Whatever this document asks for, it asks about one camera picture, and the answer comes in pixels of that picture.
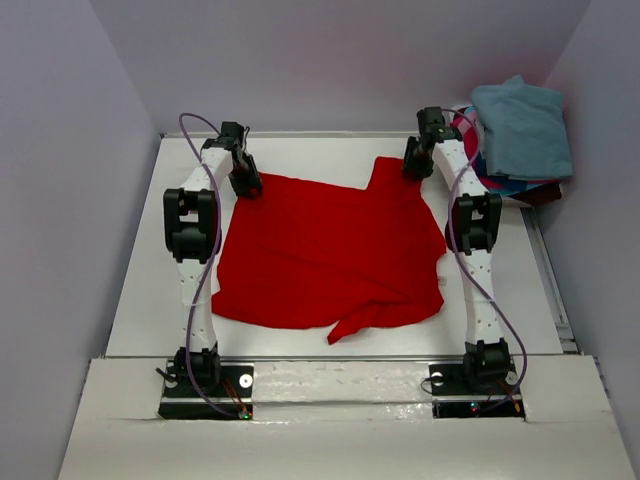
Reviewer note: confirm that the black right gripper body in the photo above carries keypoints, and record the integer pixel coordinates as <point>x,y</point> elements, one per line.
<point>426,164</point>

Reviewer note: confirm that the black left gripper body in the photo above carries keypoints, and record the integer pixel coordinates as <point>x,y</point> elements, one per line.
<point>246,170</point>

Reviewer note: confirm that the pink t shirt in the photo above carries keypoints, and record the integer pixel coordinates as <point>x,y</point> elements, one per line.
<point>467,135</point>

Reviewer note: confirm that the bright blue t shirt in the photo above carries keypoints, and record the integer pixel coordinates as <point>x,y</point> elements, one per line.
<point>501,184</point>

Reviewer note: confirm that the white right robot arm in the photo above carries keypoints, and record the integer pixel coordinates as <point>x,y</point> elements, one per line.
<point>471,231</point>

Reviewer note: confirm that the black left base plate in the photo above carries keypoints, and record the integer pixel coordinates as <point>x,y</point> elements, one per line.
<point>229,400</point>

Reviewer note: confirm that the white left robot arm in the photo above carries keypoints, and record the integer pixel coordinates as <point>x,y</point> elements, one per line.
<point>193,236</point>

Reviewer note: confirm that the red t shirt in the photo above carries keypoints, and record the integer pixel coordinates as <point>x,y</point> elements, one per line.
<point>306,255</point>

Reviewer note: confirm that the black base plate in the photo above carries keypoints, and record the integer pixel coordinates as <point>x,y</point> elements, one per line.
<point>229,400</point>
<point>454,397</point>

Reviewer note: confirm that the dark maroon t shirt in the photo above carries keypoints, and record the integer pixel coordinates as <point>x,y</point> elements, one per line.
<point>542,194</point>

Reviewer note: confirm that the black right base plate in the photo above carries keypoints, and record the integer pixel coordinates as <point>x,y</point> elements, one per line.
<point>454,397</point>

